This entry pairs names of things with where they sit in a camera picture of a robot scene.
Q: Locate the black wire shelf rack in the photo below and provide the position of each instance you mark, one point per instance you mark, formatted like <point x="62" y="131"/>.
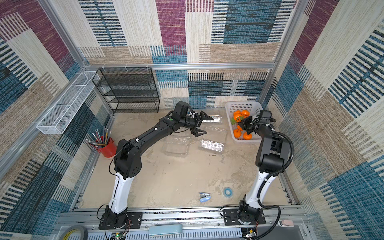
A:
<point x="128" y="90"/>

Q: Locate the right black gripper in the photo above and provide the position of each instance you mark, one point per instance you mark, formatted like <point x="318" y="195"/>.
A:
<point x="247" y="124"/>

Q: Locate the white wire mesh tray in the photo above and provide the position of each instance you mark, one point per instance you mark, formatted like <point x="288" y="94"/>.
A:
<point x="60" y="115"/>

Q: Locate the clear clamshell container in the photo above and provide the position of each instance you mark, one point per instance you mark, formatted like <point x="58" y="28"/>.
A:
<point x="177" y="146"/>
<point x="216" y="134"/>
<point x="211" y="146"/>
<point x="216" y="119"/>

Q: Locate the clear clamshell container back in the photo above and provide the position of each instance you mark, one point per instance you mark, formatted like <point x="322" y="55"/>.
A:
<point x="216" y="119"/>

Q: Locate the pink white small device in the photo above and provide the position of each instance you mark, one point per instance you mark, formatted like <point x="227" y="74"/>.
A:
<point x="286" y="223"/>

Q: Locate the orange pair with leaves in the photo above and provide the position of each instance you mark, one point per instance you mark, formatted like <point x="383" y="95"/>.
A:
<point x="245" y="113"/>

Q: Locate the white plastic perforated basket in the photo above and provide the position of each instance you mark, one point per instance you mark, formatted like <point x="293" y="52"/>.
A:
<point x="254" y="109"/>

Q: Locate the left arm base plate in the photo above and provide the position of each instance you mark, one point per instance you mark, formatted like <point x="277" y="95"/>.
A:
<point x="124" y="221"/>

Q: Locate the clear clamshell container front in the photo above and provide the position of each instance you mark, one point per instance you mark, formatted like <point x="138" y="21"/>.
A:
<point x="177" y="146"/>

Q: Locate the blue tape roll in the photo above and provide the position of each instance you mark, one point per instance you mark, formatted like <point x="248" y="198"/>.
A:
<point x="227" y="192"/>

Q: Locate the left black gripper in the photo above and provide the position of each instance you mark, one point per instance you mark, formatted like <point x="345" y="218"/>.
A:
<point x="203" y="116"/>

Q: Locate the blue stapler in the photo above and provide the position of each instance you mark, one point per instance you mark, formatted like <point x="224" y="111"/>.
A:
<point x="204" y="197"/>

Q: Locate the red pencil cup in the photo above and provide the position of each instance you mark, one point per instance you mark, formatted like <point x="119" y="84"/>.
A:
<point x="103" y="143"/>

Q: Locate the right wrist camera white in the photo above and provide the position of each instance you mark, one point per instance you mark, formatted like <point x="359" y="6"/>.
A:
<point x="265" y="114"/>

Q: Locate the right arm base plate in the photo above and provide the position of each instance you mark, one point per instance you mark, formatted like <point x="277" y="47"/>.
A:
<point x="234" y="217"/>

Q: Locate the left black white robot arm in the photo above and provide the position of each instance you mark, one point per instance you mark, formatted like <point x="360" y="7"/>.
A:
<point x="127" y="162"/>

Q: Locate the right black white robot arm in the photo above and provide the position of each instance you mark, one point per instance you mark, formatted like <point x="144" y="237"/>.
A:
<point x="275" y="153"/>

